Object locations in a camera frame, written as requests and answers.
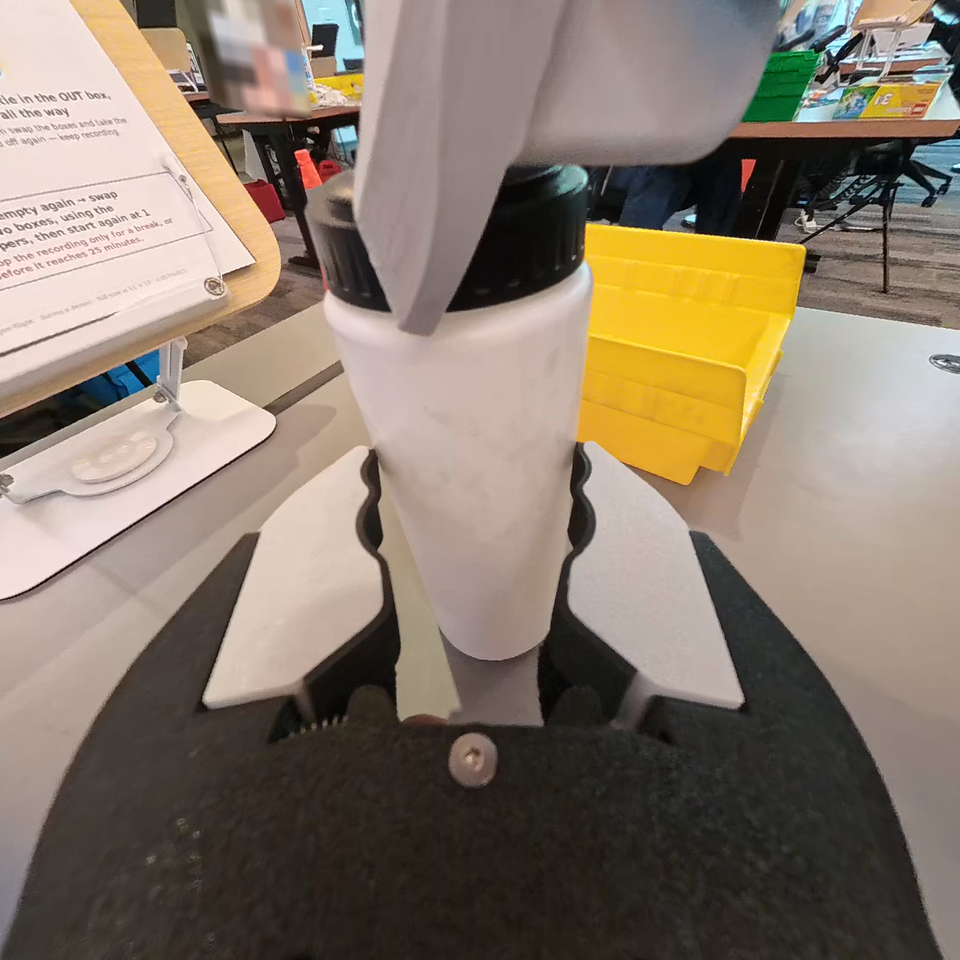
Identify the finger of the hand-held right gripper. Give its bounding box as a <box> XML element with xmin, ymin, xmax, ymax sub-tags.
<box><xmin>352</xmin><ymin>0</ymin><xmax>565</xmax><ymax>336</ymax></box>
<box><xmin>516</xmin><ymin>0</ymin><xmax>783</xmax><ymax>169</ymax></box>

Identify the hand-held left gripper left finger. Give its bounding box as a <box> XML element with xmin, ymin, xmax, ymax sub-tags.
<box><xmin>202</xmin><ymin>446</ymin><xmax>399</xmax><ymax>723</ymax></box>

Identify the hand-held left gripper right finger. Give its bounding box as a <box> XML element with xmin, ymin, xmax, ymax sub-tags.
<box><xmin>541</xmin><ymin>441</ymin><xmax>746</xmax><ymax>729</ymax></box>

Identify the black bottle lid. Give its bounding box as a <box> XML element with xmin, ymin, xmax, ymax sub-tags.
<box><xmin>306</xmin><ymin>163</ymin><xmax>590</xmax><ymax>314</ymax></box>

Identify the white plastic bottle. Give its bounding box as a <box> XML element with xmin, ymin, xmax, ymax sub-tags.
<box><xmin>322</xmin><ymin>268</ymin><xmax>595</xmax><ymax>663</ymax></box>

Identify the yellow plastic bin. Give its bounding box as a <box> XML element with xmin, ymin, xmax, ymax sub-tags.
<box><xmin>577</xmin><ymin>222</ymin><xmax>807</xmax><ymax>486</ymax></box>

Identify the green plastic bin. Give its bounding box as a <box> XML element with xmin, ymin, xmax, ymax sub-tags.
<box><xmin>742</xmin><ymin>51</ymin><xmax>823</xmax><ymax>123</ymax></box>

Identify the brown wooden table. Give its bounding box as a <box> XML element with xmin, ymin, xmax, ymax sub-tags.
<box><xmin>726</xmin><ymin>117</ymin><xmax>960</xmax><ymax>243</ymax></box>
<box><xmin>216</xmin><ymin>105</ymin><xmax>363</xmax><ymax>270</ymax></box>

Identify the instruction sheet on stand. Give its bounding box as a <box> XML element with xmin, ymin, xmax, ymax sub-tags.
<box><xmin>0</xmin><ymin>0</ymin><xmax>282</xmax><ymax>601</ymax></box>

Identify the colourful printed box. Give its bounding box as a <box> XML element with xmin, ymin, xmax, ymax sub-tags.
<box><xmin>832</xmin><ymin>82</ymin><xmax>943</xmax><ymax>121</ymax></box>

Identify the printed instruction sheet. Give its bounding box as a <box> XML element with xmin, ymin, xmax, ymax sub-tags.
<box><xmin>0</xmin><ymin>0</ymin><xmax>258</xmax><ymax>355</ymax></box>

